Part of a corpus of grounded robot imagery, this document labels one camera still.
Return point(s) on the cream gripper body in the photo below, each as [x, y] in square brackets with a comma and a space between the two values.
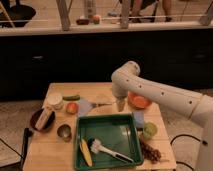
[120, 103]

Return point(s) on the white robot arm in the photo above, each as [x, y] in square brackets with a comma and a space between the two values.
[193, 105]

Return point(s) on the small metal cup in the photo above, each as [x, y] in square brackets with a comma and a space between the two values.
[64, 132]

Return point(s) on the orange plastic bowl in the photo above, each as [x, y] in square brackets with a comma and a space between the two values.
[138, 102]

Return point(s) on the green plastic tray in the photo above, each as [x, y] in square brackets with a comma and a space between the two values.
[116, 132]

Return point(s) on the light blue cloth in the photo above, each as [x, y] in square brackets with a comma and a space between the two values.
[84, 107]

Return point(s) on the green apple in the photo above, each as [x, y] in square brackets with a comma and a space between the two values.
[149, 130]

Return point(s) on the green cucumber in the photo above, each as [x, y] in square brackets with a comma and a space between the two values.
[71, 98]

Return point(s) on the red apple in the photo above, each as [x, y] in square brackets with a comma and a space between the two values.
[72, 108]

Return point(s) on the white dish brush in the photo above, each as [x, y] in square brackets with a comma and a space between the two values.
[96, 146]

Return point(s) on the yellow corn cob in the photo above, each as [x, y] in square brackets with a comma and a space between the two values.
[86, 152]

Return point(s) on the purple grape bunch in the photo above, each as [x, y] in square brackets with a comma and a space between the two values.
[151, 154]

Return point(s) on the beige bread slice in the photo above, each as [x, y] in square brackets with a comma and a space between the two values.
[44, 117]

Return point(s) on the wooden table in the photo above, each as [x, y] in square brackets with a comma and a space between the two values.
[48, 152]

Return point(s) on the black handle tool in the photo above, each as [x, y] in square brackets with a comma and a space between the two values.
[27, 134]

